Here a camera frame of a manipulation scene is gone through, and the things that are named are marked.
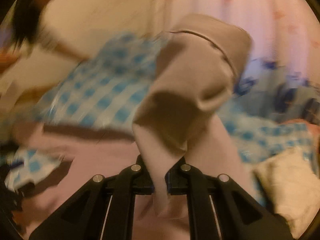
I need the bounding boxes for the whale print curtain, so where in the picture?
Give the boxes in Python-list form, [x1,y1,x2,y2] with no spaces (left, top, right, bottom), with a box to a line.
[234,59,319,125]

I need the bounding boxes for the cream fluffy cloth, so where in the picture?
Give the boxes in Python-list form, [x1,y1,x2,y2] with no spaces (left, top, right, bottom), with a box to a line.
[253,147,319,239]

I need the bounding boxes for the blue checkered plastic bed cover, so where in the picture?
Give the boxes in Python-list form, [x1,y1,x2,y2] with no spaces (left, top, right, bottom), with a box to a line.
[0,31,318,205]

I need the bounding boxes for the pink hoodie garment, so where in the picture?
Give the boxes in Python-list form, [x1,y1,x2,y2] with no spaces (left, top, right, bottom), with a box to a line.
[21,14,254,239]

